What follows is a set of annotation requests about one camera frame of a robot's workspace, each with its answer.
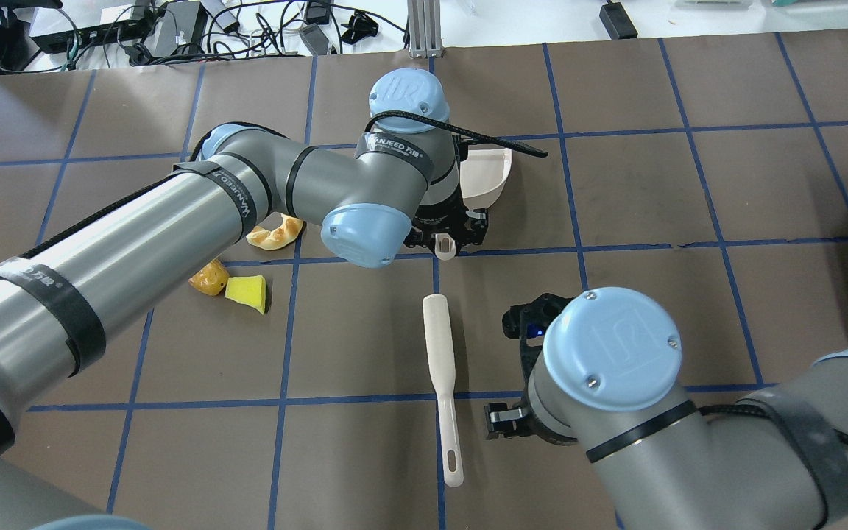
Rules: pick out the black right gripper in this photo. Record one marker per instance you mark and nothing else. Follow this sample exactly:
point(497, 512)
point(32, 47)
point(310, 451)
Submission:
point(502, 417)

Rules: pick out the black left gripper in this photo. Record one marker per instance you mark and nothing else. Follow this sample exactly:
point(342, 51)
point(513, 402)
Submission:
point(444, 213)

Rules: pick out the beige plastic dustpan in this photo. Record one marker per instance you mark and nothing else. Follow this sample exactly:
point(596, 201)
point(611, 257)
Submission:
point(482, 178)

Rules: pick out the beige hand brush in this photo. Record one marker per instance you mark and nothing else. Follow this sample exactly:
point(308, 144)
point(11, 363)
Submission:
point(442, 369)

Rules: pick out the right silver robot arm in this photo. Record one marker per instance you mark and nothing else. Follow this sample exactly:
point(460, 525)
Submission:
point(601, 372)

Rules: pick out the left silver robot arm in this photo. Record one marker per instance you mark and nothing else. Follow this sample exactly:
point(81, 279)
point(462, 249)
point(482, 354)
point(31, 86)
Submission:
point(61, 302)

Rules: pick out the croissant toy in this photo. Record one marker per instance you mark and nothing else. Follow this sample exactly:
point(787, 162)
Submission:
point(286, 233)

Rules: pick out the yellow sponge wedge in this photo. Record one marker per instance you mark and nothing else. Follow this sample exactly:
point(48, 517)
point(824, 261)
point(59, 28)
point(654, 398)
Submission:
point(250, 291)

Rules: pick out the black power adapter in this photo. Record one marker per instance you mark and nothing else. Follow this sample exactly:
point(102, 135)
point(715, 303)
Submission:
point(616, 21)

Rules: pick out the brown potato toy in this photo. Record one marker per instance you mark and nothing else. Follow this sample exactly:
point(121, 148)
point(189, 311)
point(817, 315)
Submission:
point(211, 279)

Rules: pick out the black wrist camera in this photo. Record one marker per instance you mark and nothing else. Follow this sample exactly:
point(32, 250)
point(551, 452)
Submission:
point(524, 322)

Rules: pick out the aluminium frame post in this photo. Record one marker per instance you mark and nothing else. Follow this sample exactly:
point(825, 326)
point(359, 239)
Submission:
point(423, 29)

